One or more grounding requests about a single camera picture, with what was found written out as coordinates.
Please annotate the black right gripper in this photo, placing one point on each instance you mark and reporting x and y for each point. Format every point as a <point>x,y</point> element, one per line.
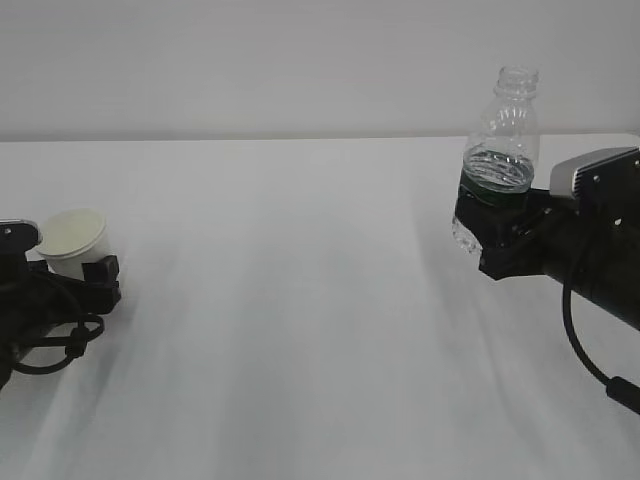
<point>543,239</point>

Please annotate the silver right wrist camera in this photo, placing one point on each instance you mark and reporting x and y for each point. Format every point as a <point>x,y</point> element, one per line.
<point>601,180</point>

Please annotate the clear water bottle green label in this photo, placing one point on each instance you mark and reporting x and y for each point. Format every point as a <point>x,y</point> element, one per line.
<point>502,151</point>

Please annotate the white paper cup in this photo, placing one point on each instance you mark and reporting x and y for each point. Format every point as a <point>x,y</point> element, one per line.
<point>72,238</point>

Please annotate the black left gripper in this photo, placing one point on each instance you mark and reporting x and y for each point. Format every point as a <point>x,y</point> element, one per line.
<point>65,311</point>

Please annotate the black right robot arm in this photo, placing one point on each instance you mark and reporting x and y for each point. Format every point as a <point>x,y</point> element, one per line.
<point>608,270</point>

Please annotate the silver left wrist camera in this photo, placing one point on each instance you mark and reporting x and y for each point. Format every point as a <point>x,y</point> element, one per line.
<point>18,236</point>

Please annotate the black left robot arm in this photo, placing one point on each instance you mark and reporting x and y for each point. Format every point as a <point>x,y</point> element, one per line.
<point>15,279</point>

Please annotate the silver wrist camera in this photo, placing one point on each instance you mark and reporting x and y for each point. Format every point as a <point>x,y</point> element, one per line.
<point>601,180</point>
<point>18,236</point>

